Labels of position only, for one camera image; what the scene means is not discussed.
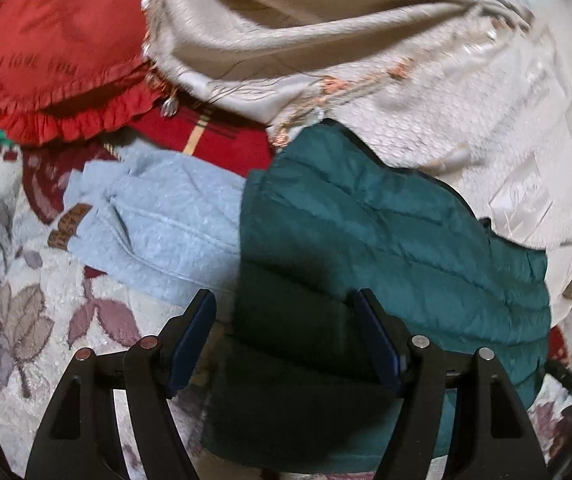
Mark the red striped blanket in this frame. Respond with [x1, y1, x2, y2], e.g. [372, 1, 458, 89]
[126, 105, 275, 179]

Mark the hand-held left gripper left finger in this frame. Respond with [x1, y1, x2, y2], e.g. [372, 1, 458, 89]
[25, 290, 217, 480]

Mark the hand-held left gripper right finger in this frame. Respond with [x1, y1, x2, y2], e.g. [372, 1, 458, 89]
[353, 288, 551, 480]

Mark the cream embroidered bedspread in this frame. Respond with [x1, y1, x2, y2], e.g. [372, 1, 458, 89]
[141, 0, 572, 328]

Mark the red ruffled pillow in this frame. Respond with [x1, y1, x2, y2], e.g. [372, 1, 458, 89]
[0, 0, 177, 146]

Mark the light blue sweatshirt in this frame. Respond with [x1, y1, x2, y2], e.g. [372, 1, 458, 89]
[48, 146, 247, 307]

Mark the floral plush blanket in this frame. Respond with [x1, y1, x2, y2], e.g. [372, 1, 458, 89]
[0, 137, 572, 480]

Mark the green puffer jacket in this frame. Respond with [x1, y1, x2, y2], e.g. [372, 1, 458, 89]
[201, 119, 552, 476]

